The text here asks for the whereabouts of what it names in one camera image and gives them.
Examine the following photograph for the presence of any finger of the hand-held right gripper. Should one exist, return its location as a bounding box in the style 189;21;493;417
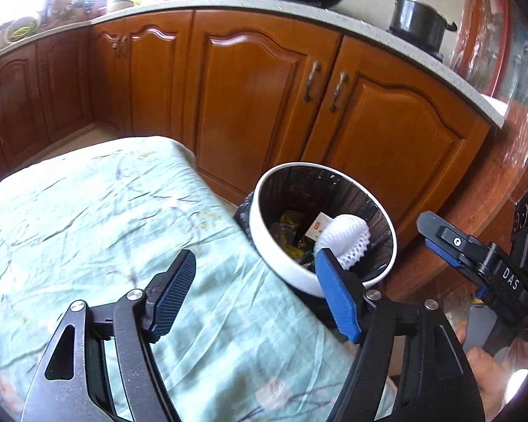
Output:
417;211;496;280

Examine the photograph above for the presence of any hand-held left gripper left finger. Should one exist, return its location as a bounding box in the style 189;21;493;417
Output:
22;249;197;422

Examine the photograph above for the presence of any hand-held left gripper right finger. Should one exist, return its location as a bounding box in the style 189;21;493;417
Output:
314;247;485;422

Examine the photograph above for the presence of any white foam fruit net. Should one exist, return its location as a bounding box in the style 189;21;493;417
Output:
314;215;371;271

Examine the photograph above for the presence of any red and white box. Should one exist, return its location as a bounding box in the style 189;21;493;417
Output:
298;212;335;247

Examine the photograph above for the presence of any white rimmed black bin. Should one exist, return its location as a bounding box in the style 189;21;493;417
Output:
235;162;397;308

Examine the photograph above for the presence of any person's right hand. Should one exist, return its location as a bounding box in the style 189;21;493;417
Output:
455;316;528;422

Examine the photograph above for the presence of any green floral tablecloth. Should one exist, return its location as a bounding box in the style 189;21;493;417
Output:
0;135;397;422

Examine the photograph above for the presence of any wooden glass door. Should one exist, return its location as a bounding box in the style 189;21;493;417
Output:
396;0;528;317

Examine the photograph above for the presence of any wooden kitchen cabinet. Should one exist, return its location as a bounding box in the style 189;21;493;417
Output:
0;9;491;247

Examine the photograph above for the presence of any black cooking pot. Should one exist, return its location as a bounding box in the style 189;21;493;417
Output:
385;0;458;51

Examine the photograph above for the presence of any grey speckled countertop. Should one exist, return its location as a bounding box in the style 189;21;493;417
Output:
0;0;509;128

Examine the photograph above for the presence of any bowl of green beans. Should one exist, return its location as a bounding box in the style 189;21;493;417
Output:
4;17;40;42

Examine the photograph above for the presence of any bronze cabinet door handle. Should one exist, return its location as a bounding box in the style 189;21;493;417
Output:
328;71;349;113
303;60;322;103

